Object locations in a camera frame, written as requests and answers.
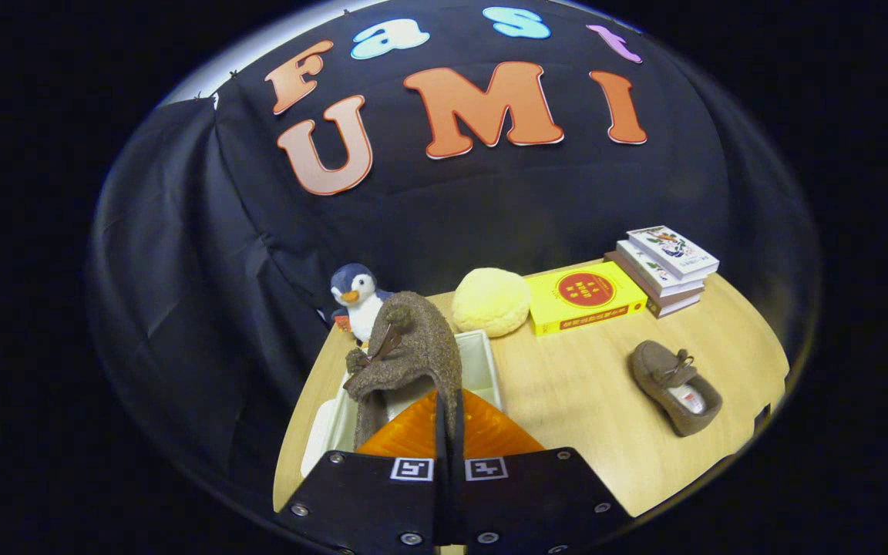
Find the brown cover book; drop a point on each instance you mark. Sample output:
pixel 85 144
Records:
pixel 629 276

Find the brown fuzzy moccasin shoe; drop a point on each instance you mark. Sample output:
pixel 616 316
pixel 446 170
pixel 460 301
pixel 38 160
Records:
pixel 667 378
pixel 413 339

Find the beige fabric storage box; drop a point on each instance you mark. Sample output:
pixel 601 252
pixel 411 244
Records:
pixel 482 362

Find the yellow round plush cushion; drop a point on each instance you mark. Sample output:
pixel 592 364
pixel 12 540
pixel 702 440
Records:
pixel 490 301

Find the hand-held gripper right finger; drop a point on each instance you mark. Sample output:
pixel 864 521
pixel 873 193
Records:
pixel 536 501

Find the penguin plush toy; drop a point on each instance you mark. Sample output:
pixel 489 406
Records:
pixel 359 301

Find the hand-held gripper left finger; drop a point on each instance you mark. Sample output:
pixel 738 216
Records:
pixel 367 501

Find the yellow book with red circle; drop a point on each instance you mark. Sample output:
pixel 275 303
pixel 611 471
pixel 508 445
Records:
pixel 583 297

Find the white illustrated book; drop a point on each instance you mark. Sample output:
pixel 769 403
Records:
pixel 671 250

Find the small red tag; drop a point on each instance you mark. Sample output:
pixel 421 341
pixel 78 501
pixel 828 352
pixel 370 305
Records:
pixel 343 323

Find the white book with green print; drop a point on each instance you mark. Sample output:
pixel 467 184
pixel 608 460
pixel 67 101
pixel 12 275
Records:
pixel 648 268

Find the black backdrop cloth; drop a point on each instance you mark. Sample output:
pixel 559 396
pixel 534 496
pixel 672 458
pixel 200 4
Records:
pixel 452 208

